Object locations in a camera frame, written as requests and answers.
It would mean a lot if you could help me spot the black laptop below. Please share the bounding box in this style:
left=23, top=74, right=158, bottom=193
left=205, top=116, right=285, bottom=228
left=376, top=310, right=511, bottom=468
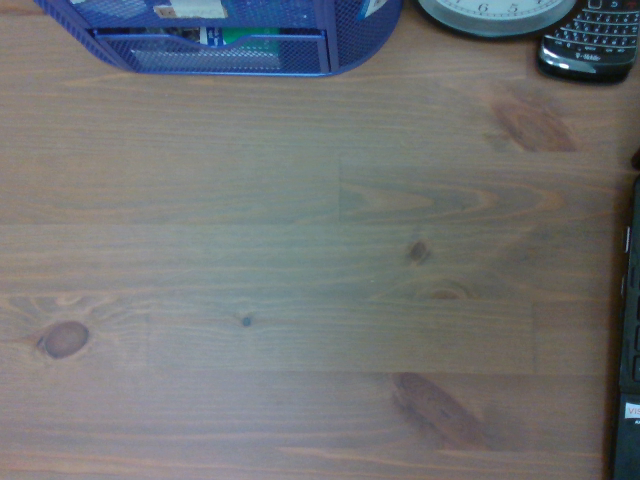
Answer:
left=610, top=173, right=640, bottom=480

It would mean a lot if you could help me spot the blue mesh desk organizer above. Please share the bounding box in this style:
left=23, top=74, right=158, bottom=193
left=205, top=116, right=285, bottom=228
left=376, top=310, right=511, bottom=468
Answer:
left=33, top=0, right=404, bottom=78

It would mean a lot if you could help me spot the round white analog clock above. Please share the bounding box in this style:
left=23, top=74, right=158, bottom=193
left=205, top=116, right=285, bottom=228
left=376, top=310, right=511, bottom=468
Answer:
left=414, top=0, right=578, bottom=39

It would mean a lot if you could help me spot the black keypad mobile phone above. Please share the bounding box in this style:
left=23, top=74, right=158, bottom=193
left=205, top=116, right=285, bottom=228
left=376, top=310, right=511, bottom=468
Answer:
left=536, top=0, right=640, bottom=85

